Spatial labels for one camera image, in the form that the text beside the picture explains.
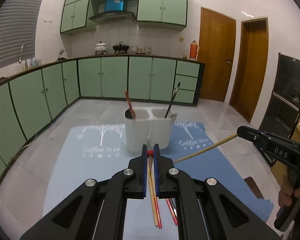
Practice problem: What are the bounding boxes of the red-end bamboo chopstick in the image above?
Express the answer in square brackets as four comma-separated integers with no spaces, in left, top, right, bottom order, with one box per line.
[166,199,178,226]
[125,90,135,120]
[147,150,162,229]

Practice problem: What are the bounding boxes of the black chopstick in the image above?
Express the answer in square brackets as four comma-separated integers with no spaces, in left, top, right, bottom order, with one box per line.
[165,81,182,119]
[164,82,181,119]

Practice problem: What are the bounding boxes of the black spoon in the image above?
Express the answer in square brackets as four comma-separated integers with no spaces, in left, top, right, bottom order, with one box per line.
[125,109,133,119]

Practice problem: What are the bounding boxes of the right hand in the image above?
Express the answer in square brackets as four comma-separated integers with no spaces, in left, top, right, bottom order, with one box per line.
[278,174,300,207]

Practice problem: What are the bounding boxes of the brown stool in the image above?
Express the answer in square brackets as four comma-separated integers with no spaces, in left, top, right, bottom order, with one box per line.
[244,177,264,199]

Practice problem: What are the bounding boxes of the dark blue mat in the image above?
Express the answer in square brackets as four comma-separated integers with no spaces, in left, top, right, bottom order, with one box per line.
[161,121,274,222]

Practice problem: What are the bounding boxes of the wooden door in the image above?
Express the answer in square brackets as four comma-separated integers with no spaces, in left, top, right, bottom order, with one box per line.
[230,18,269,122]
[198,8,236,102]

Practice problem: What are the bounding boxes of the white double utensil holder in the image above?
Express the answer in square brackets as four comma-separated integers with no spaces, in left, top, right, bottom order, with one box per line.
[124,107,178,152]

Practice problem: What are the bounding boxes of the orange thermos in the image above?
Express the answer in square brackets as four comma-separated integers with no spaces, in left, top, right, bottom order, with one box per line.
[189,40,198,60]

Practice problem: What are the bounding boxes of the green lower cabinets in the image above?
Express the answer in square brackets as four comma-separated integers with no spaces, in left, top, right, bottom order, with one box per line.
[0,55,205,177]

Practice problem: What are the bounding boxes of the green cabinets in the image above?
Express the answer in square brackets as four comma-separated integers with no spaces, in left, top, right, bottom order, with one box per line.
[0,55,205,177]
[60,0,188,35]

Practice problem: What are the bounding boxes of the chrome faucet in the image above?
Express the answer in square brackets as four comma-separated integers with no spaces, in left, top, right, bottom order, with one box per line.
[18,44,28,70]

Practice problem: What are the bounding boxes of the white pot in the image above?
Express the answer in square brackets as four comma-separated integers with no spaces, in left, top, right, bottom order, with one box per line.
[94,41,107,55]

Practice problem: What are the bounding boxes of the black wok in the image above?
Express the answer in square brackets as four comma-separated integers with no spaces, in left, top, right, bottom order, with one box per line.
[113,42,130,54]

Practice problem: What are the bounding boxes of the green upper cabinets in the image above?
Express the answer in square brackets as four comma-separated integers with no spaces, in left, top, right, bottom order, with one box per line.
[60,0,188,35]

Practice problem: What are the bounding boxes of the range hood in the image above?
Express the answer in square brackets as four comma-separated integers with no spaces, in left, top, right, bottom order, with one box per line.
[89,11,136,25]

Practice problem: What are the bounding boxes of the grey window blind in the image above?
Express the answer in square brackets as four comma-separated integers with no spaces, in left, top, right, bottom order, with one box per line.
[0,0,42,68]

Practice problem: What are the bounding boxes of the blue box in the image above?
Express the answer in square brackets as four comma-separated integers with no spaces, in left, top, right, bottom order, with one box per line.
[104,0,126,12]

